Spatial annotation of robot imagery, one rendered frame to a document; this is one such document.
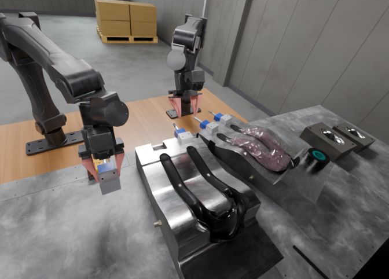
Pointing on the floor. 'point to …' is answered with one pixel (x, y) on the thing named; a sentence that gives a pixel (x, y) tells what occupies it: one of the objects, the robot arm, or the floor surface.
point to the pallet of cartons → (125, 21)
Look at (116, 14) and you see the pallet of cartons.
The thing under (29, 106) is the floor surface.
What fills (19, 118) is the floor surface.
